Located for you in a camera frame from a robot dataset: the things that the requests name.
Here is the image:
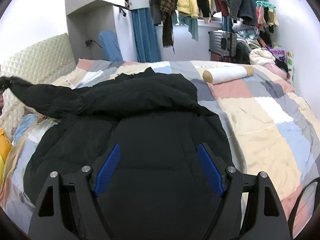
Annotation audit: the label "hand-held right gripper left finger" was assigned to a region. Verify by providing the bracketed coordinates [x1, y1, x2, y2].
[28, 143, 121, 240]

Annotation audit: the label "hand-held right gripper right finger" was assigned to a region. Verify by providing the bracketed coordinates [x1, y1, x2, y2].
[197, 143, 292, 240]

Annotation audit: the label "black puffer jacket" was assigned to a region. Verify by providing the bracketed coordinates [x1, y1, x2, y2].
[0, 67, 244, 240]

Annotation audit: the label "pile of clothes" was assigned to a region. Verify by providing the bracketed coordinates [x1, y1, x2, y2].
[231, 20, 294, 80]

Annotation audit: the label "patchwork quilt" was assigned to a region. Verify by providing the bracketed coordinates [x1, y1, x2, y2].
[0, 59, 320, 238]

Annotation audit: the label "white cylindrical bolster pillow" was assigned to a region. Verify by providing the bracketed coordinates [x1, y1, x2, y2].
[202, 64, 255, 84]

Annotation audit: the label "yellow pillow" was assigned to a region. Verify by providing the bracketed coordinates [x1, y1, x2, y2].
[0, 129, 13, 185]

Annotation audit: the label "floral cream pillow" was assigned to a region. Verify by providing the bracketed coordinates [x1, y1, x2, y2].
[0, 87, 33, 140]

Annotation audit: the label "blue chair back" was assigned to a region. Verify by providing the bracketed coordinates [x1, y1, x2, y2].
[99, 31, 123, 62]

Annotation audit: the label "grey suitcase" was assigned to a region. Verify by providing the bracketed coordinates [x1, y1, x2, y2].
[208, 31, 238, 58]

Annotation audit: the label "cream quilted headboard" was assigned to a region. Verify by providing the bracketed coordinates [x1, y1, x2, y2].
[0, 33, 77, 85]

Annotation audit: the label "blue curtain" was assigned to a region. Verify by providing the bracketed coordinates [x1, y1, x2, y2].
[131, 7, 162, 62]

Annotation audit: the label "teal hanging cloth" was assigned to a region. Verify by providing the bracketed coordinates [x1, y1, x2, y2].
[178, 14, 199, 42]

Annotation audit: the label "brown houndstooth scarf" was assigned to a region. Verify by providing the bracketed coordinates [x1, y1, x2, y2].
[160, 0, 177, 48]

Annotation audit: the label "dark red hanging garment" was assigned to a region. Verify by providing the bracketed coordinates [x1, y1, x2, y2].
[212, 0, 229, 18]

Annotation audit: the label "grey hanging coat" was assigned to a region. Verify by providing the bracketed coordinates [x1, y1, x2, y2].
[222, 0, 258, 27]

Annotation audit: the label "black hanging jacket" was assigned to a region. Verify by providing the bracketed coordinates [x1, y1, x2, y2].
[147, 0, 164, 26]

